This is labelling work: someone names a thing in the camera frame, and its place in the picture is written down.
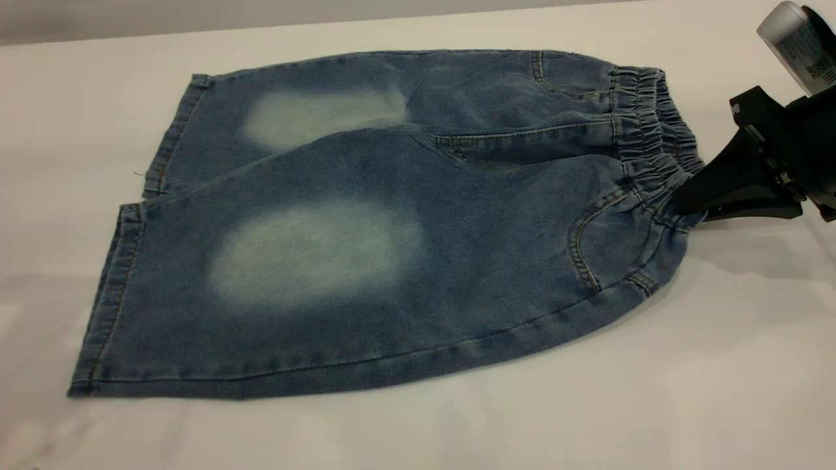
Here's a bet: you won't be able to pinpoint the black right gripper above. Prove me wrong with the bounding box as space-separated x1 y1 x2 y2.
673 85 836 223

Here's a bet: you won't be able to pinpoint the blue denim shorts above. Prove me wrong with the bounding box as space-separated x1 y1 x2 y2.
67 49 707 400

